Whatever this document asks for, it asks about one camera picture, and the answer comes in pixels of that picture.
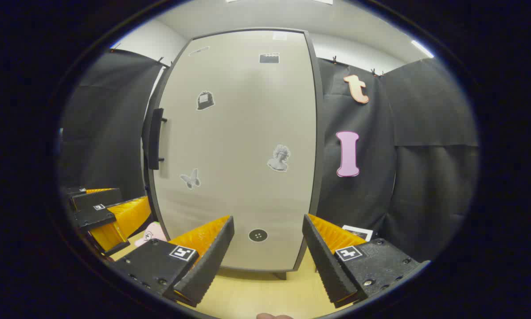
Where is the black cabinet door handle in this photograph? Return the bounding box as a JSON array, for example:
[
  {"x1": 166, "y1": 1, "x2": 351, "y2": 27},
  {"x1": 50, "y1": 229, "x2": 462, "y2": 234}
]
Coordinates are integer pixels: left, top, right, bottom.
[{"x1": 148, "y1": 108, "x2": 167, "y2": 171}]

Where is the pink plush toy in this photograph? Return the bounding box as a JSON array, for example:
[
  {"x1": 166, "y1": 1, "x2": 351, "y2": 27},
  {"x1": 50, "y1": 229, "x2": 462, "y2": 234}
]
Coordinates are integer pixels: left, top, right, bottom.
[{"x1": 134, "y1": 222, "x2": 168, "y2": 248}]

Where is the dark grey cabinet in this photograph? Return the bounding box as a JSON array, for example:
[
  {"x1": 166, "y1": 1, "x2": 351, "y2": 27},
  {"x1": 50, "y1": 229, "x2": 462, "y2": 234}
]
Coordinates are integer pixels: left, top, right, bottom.
[{"x1": 141, "y1": 27, "x2": 326, "y2": 280}]

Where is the ceiling light strip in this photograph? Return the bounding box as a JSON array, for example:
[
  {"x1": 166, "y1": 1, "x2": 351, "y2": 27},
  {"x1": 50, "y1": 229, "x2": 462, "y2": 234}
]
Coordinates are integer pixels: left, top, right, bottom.
[{"x1": 410, "y1": 40, "x2": 435, "y2": 59}]

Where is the black backdrop cloth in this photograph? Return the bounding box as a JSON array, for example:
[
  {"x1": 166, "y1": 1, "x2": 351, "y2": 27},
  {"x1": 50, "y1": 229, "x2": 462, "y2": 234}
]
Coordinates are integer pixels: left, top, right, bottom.
[{"x1": 58, "y1": 48, "x2": 480, "y2": 263}]

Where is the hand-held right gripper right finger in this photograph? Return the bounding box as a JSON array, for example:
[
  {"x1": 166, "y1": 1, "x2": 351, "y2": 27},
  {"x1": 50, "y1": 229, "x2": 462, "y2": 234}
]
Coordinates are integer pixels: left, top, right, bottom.
[{"x1": 302, "y1": 214, "x2": 430, "y2": 309}]

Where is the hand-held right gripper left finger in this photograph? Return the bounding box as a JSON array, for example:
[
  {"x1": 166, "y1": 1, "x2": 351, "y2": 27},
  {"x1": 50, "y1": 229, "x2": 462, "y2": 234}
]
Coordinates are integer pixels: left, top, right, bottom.
[{"x1": 110, "y1": 215, "x2": 235, "y2": 308}]

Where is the white cover book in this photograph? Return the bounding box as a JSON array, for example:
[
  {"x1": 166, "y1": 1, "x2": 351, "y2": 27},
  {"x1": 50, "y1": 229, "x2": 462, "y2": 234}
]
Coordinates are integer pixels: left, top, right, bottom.
[{"x1": 342, "y1": 225, "x2": 375, "y2": 242}]

